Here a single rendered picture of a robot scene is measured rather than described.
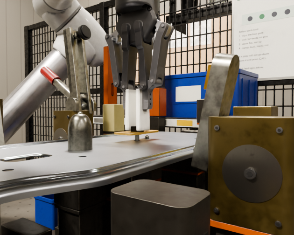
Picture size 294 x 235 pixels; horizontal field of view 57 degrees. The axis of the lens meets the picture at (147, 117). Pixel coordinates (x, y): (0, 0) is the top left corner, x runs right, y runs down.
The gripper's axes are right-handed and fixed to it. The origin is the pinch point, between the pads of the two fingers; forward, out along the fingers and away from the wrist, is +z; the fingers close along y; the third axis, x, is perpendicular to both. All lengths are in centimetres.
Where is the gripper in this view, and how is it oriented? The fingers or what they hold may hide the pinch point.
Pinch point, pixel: (137, 109)
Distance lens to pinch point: 46.6
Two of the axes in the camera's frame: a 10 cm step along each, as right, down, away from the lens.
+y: 8.2, 0.2, -5.7
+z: 0.0, 10.0, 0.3
